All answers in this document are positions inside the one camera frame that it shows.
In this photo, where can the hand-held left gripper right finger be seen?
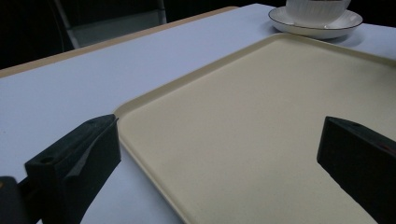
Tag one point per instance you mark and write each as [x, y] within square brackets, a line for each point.
[358, 155]

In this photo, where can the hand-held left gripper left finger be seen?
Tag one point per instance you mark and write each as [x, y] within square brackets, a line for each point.
[77, 168]

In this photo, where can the beige plastic tray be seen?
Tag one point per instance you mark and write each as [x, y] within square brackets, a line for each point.
[249, 124]

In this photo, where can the white saucer with dark rim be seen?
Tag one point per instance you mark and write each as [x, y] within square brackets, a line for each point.
[345, 23]

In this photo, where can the white ribbed cup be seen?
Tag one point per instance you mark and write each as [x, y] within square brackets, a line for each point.
[314, 11]

